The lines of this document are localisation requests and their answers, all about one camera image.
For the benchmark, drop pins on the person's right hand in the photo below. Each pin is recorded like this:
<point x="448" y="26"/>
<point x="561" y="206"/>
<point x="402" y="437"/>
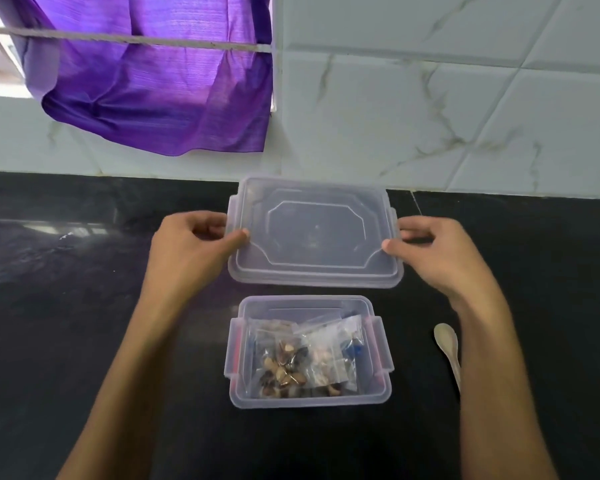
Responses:
<point x="442" y="259"/>

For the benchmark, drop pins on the person's left hand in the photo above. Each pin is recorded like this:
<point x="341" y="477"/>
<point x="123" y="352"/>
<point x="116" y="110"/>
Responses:
<point x="185" y="257"/>

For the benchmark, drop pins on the person's right thumb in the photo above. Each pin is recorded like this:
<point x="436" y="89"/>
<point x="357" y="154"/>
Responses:
<point x="399" y="250"/>

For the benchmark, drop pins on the person's left thumb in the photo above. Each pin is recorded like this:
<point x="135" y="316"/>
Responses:
<point x="230" y="244"/>

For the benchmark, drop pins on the clear plastic container lid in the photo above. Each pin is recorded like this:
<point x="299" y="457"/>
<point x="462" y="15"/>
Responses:
<point x="314" y="232"/>

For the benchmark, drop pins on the person's left forearm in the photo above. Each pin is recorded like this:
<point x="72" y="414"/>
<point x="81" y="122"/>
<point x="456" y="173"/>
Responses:
<point x="125" y="389"/>

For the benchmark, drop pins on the person's right forearm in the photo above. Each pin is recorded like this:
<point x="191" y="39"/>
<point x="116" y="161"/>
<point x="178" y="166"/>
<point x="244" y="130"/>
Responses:
<point x="500" y="394"/>

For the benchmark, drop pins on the white plastic spoon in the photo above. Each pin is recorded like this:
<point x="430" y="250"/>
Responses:
<point x="449" y="347"/>

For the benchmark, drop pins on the clear bag with blue bits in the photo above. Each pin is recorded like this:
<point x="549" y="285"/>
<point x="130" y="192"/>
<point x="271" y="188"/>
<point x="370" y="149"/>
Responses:
<point x="337" y="352"/>

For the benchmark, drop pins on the clear bag of nuts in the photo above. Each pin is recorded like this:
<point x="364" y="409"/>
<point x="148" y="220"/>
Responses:
<point x="282" y="362"/>

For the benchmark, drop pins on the clear plastic container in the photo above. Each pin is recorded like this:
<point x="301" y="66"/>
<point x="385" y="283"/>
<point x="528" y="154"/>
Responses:
<point x="307" y="352"/>

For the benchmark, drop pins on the purple curtain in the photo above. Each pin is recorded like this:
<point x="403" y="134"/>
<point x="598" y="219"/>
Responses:
<point x="145" y="74"/>

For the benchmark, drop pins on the curtain rod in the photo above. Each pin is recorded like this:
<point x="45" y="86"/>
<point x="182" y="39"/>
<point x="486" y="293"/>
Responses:
<point x="130" y="39"/>

